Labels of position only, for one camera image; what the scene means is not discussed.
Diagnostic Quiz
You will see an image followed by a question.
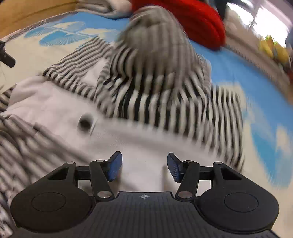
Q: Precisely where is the black white striped hooded top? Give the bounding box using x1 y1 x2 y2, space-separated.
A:
0 5 247 238

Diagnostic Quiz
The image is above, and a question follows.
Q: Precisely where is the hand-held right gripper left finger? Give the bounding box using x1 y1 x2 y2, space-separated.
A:
47 151 123 202

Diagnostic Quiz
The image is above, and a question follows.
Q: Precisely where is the yellow plush toy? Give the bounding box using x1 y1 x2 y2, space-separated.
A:
258 34 289 67

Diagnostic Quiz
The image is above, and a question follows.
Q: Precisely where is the red folded blanket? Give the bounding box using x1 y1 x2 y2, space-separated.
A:
130 0 227 51

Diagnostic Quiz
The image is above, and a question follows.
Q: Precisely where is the blue white leaf-print bedsheet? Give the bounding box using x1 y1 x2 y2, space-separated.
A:
0 11 293 191

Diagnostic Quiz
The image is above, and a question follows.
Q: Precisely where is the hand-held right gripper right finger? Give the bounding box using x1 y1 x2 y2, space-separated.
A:
167 152 243 203

